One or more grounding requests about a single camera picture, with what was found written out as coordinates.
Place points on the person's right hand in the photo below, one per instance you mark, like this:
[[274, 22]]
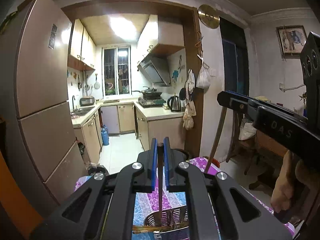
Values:
[[286, 187]]

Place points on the steel range hood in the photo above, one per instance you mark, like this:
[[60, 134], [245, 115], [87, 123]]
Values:
[[156, 69]]

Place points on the dark room window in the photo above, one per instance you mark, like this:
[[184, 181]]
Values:
[[235, 57]]

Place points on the brown three-door refrigerator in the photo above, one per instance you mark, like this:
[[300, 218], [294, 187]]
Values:
[[40, 143]]

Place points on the dark wooden side table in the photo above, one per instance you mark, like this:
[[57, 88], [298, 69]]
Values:
[[268, 153]]

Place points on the round gold wall clock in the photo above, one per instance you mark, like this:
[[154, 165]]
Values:
[[208, 16]]

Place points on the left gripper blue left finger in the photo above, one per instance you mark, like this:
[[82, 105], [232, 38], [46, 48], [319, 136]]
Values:
[[154, 163]]

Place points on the wooden chopstick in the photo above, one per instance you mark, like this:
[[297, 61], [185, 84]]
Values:
[[160, 151], [174, 226], [217, 138], [141, 229]]

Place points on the white hanging plastic bag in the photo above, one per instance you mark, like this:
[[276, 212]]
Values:
[[203, 79]]

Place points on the steel electric kettle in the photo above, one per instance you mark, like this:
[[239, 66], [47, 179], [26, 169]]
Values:
[[174, 104]]

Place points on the black wok on stove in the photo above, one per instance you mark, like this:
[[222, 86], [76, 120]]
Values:
[[149, 94]]

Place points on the framed elephant picture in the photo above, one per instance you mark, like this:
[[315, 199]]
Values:
[[292, 39]]

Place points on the kitchen window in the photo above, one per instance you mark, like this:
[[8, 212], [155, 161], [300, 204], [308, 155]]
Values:
[[116, 70]]

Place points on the blue water bottle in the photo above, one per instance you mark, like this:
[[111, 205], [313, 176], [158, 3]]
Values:
[[104, 135]]

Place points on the blue perforated utensil holder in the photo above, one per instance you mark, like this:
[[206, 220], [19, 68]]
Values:
[[169, 217]]

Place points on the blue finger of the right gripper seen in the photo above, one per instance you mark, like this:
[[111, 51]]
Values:
[[250, 97]]

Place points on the wooden chair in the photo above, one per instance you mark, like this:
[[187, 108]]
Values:
[[237, 146]]

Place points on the floral striped tablecloth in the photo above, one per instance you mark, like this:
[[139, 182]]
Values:
[[147, 203]]

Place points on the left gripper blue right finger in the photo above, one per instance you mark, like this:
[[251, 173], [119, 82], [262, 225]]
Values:
[[167, 150]]

